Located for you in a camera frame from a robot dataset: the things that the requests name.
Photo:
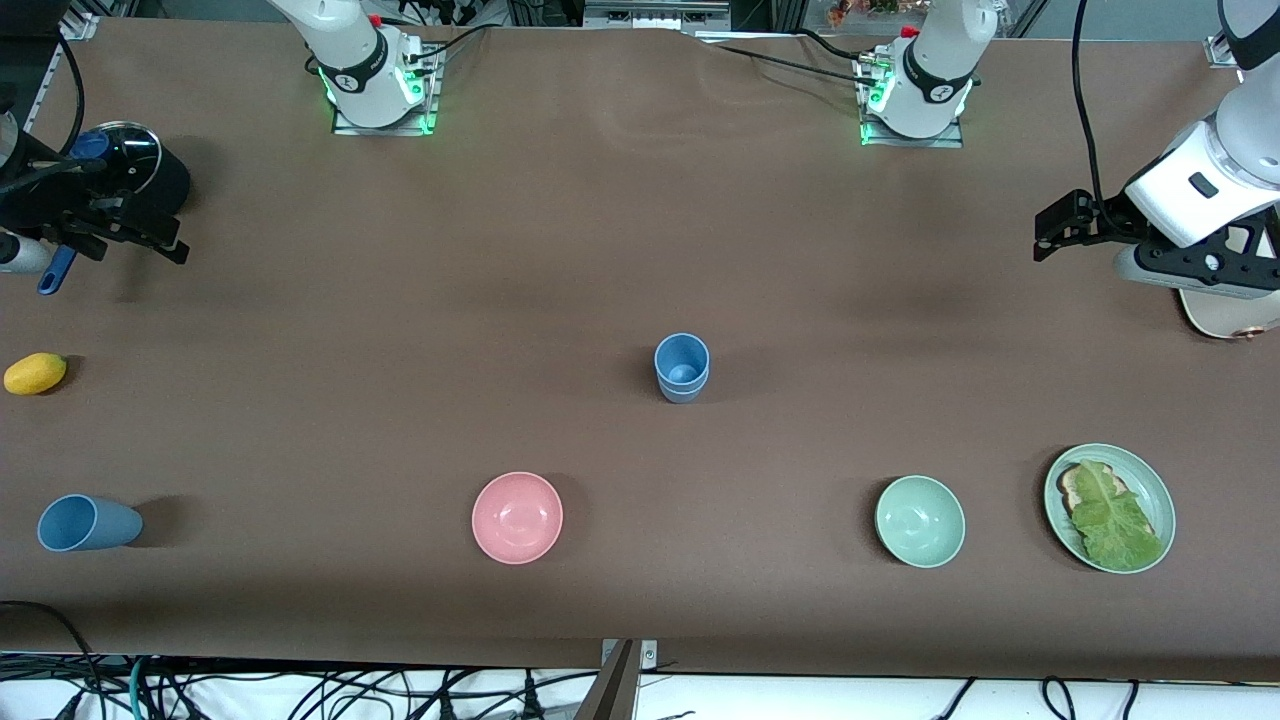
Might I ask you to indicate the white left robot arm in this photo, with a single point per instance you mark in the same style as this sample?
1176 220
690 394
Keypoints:
935 60

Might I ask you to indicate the metal table bracket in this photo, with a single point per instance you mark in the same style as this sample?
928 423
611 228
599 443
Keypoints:
648 655

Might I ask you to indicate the aluminium table edge rail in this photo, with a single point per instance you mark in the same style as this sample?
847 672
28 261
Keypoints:
1222 50
40 95

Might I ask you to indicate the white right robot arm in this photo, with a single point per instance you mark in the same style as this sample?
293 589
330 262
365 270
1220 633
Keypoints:
355 60

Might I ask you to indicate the toasted bread slice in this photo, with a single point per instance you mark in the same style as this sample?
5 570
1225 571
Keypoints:
1072 490

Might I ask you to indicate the blue cup holding white paper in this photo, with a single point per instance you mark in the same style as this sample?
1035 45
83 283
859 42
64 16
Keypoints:
685 396

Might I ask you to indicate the black cooking pot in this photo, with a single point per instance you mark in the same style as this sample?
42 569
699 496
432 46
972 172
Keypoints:
170 185

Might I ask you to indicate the colourful toy food pile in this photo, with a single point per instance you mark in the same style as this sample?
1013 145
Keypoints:
860 8

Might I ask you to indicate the aluminium frame beam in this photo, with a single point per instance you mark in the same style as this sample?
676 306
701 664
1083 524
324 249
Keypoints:
650 15

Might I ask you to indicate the glass lid with blue knob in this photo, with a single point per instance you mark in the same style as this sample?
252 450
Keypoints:
130 160

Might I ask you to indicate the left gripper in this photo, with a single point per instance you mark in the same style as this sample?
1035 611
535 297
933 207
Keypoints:
1103 226

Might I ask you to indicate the green lettuce leaf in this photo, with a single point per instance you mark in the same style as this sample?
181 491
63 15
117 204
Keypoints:
1115 525

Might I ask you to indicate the mint green bowl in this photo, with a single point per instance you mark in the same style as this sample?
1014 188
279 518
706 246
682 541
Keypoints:
920 522

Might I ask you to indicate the mint green ribbed plate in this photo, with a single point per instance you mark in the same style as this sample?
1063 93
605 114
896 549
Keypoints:
1150 490

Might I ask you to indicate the yellow lemon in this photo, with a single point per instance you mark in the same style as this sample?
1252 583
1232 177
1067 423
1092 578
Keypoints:
35 374

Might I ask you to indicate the pink bowl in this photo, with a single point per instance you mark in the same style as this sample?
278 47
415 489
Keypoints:
517 518

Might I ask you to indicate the dark grey pole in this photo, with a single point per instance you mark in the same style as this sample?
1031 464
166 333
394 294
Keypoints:
612 690

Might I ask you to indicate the white plate at right edge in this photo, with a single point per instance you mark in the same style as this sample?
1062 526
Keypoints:
1225 315

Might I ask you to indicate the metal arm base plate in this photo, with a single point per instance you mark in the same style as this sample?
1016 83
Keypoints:
385 131
905 142

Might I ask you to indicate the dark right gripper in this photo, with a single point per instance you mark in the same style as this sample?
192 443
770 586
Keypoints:
62 211

